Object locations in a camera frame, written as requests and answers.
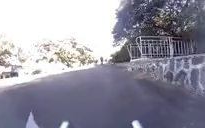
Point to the person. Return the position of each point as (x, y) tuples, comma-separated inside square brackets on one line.
[(101, 60)]

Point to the dark hedge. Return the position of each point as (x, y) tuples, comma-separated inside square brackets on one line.
[(120, 55)]

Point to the grey asphalt road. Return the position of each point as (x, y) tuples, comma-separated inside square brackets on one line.
[(100, 96)]

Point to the row of pale trees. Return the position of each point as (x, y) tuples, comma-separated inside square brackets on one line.
[(60, 51)]

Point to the white metal railing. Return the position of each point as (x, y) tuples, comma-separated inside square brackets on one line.
[(156, 47)]

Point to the robot's own part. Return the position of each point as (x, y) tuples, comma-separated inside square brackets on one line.
[(64, 124), (136, 124)]

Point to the large dark tree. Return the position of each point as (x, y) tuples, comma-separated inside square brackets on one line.
[(156, 16)]

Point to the pale pavement strip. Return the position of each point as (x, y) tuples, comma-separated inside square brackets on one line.
[(30, 77)]

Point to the grey stone wall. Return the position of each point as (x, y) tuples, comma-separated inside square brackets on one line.
[(180, 70)]

